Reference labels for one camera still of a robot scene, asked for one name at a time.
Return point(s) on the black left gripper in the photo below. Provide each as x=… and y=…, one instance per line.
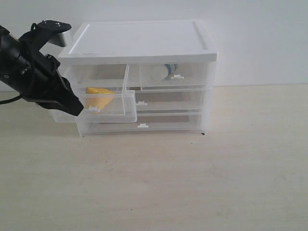
x=44, y=84

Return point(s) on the yellow cheese wedge block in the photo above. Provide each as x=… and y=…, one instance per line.
x=98, y=103

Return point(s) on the blue white cylindrical bottle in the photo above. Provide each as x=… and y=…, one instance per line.
x=160, y=72

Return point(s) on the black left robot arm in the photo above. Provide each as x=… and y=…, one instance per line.
x=10, y=65

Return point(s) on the white plastic drawer cabinet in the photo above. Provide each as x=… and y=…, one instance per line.
x=145, y=42

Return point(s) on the bottom wide clear drawer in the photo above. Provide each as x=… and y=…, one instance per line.
x=147, y=123

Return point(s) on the wide clear drawer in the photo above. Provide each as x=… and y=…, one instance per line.
x=173, y=100
x=147, y=123

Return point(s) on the middle wide clear drawer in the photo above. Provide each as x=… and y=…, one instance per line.
x=173, y=100

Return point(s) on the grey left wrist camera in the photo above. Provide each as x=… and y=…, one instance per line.
x=53, y=32

